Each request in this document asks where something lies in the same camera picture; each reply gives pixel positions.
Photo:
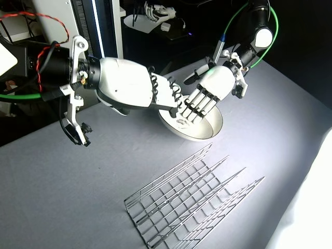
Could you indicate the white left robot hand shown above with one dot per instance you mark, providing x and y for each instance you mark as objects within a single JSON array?
[{"x": 216, "y": 80}]

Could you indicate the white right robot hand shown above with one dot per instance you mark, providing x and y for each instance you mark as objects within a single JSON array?
[{"x": 124, "y": 83}]

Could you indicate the white plate with leaf print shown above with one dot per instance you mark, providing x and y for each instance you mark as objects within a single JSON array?
[
  {"x": 171, "y": 127},
  {"x": 202, "y": 129}
]

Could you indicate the white shelf unit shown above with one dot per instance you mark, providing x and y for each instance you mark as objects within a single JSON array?
[{"x": 15, "y": 28}]

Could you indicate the black device purple light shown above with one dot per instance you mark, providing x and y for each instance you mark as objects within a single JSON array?
[{"x": 179, "y": 33}]

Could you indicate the white stand base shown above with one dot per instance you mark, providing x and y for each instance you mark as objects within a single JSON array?
[{"x": 140, "y": 24}]

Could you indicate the white power adapter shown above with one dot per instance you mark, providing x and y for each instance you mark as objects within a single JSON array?
[{"x": 166, "y": 26}]

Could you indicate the spare robot hand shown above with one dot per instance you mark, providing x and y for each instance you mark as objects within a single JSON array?
[{"x": 160, "y": 11}]

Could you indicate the grey tablecloth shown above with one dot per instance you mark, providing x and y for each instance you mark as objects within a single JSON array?
[{"x": 64, "y": 181}]

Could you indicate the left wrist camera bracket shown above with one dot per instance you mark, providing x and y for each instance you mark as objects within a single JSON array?
[{"x": 242, "y": 83}]

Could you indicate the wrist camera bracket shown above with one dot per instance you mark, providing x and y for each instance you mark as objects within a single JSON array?
[
  {"x": 77, "y": 46},
  {"x": 242, "y": 83}
]

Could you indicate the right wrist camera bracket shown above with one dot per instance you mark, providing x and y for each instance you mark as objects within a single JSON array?
[{"x": 77, "y": 46}]

